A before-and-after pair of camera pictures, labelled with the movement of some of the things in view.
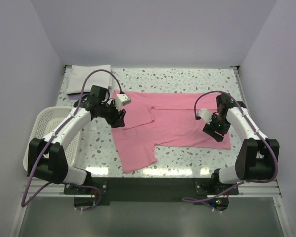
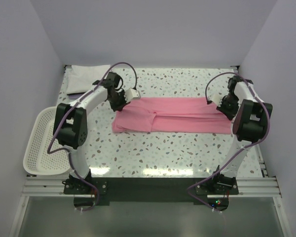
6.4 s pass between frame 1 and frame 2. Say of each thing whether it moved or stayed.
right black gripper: moved
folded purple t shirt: stayed
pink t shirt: moved
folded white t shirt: stayed
